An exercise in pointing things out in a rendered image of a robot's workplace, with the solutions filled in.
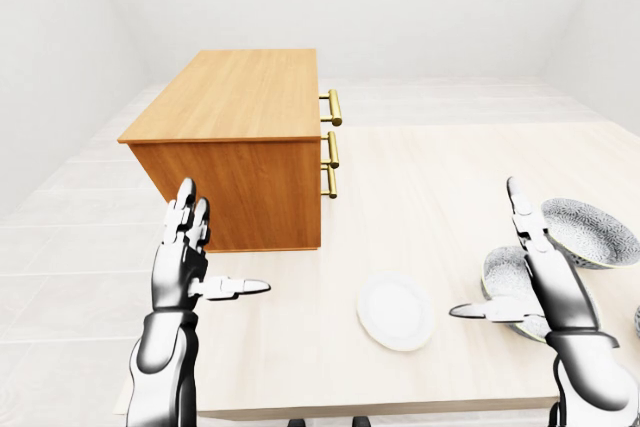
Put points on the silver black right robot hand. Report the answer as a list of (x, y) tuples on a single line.
[(555, 292)]

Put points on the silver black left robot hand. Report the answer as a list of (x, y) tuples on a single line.
[(172, 272)]

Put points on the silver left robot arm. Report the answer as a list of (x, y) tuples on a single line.
[(160, 372)]

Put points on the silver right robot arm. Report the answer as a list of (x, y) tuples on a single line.
[(590, 382)]

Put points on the patterned black white bowl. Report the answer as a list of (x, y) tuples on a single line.
[(637, 322), (505, 272), (590, 234)]

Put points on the wooden cabinet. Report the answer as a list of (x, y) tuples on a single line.
[(240, 147)]

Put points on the white plate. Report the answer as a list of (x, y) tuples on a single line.
[(395, 311)]

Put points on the small dark shape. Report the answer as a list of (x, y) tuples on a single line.
[(296, 422), (360, 421)]

